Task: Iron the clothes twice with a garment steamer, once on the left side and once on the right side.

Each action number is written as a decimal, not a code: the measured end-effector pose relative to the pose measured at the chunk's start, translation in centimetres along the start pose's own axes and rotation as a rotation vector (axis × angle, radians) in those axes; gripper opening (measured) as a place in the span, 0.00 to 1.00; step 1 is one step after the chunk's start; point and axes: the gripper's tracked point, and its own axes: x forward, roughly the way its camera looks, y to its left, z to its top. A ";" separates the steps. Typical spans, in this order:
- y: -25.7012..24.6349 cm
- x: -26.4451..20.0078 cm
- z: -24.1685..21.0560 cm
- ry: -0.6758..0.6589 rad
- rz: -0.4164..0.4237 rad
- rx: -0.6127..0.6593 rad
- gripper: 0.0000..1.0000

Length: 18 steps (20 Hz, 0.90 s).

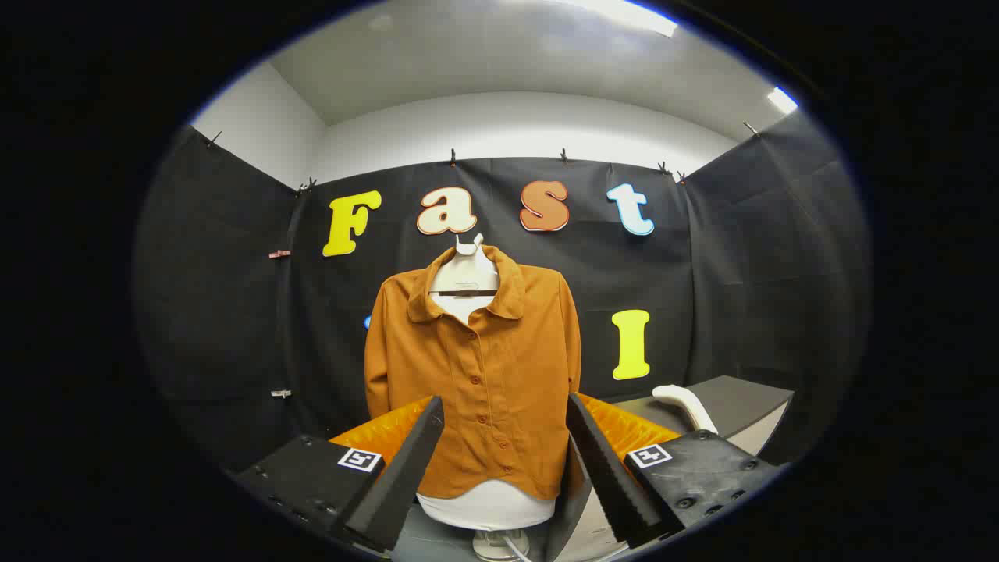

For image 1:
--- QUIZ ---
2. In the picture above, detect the white garment steamer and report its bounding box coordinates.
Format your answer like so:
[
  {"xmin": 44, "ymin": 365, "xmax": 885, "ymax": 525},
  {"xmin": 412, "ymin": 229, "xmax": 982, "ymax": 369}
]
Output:
[{"xmin": 652, "ymin": 385, "xmax": 719, "ymax": 435}]

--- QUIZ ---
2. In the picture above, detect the white mannequin hanger stand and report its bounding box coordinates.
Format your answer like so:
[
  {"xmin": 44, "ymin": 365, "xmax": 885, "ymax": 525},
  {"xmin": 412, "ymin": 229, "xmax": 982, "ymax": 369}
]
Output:
[{"xmin": 416, "ymin": 233, "xmax": 556, "ymax": 562}]

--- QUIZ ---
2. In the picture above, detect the orange button-up shirt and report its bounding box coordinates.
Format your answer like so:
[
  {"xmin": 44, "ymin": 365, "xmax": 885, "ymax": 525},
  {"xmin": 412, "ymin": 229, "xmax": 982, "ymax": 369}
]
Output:
[{"xmin": 364, "ymin": 244, "xmax": 582, "ymax": 500}]

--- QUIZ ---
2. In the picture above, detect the long ceiling light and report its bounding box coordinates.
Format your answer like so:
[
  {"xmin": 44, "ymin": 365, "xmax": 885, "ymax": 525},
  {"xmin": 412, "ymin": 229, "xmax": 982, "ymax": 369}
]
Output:
[{"xmin": 562, "ymin": 0, "xmax": 678, "ymax": 38}]

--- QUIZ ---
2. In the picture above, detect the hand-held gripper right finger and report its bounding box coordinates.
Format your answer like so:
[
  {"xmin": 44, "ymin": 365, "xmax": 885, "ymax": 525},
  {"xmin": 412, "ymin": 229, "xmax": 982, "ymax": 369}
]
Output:
[{"xmin": 566, "ymin": 393, "xmax": 785, "ymax": 549}]

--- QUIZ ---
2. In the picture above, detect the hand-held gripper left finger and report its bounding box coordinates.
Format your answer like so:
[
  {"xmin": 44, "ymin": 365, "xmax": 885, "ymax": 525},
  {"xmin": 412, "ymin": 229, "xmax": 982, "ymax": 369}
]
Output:
[{"xmin": 234, "ymin": 396, "xmax": 446, "ymax": 557}]

